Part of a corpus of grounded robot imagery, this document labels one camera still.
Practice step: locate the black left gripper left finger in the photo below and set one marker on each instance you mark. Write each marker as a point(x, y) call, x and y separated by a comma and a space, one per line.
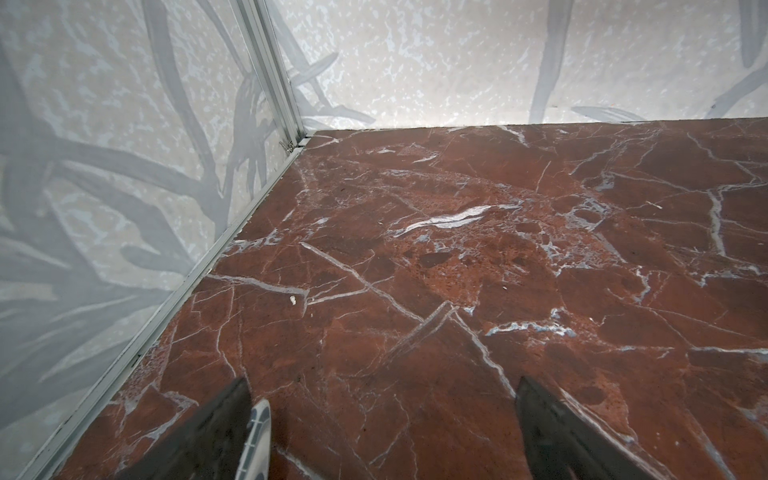
point(207, 446)

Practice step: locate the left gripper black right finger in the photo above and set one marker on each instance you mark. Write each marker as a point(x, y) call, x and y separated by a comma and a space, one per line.
point(560, 445)

